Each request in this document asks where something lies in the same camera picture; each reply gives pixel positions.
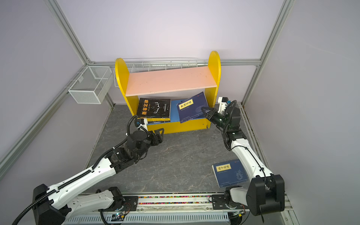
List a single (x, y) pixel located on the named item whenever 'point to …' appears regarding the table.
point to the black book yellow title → (154, 108)
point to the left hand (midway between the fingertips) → (159, 132)
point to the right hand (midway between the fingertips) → (201, 109)
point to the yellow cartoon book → (158, 119)
